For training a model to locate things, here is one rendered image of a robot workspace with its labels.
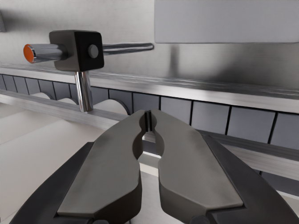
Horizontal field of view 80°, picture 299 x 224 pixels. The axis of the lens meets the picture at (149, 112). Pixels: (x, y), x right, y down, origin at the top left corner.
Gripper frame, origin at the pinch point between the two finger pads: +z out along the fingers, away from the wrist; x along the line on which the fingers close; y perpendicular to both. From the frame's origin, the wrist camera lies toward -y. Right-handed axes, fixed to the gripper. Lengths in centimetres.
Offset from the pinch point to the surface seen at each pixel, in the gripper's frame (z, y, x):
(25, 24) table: 28.1, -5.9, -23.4
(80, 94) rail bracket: 3.0, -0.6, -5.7
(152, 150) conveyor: 7.6, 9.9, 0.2
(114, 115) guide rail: 2.0, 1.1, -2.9
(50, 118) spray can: 9.4, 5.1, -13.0
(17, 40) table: 29.8, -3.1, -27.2
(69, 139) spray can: 1.9, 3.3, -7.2
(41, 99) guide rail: 6.6, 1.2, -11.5
